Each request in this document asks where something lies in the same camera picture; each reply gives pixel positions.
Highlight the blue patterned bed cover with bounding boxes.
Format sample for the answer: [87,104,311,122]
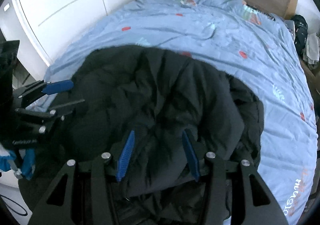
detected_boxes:
[44,0,318,224]

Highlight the wall light switch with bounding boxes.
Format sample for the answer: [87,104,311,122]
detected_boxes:
[3,3,10,12]

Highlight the black backpack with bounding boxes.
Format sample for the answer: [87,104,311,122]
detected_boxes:
[291,14,308,55]

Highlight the beige cloth on chest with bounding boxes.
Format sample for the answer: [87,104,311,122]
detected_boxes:
[303,33,319,69]

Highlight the blue gloved left hand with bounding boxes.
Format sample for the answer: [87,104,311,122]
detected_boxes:
[1,144,35,180]

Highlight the black puffer jacket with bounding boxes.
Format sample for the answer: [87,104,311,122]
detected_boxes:
[18,44,266,225]

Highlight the white wardrobe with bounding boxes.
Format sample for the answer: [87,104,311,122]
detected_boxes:
[1,0,133,80]

